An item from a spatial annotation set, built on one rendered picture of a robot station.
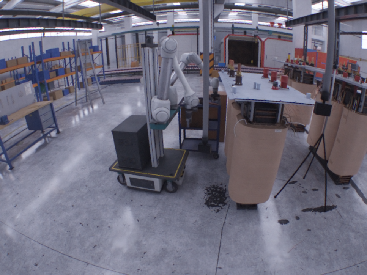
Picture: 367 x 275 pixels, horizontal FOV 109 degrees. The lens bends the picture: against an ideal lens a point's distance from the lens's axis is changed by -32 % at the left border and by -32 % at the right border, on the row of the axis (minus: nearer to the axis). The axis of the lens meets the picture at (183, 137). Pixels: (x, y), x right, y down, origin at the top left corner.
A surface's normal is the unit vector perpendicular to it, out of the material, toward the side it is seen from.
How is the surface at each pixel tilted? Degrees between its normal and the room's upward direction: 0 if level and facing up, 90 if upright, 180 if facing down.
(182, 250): 0
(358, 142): 90
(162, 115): 96
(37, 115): 90
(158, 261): 0
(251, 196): 90
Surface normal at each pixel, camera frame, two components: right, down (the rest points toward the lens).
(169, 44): 0.23, 0.33
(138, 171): -0.02, -0.90
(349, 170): -0.12, 0.44
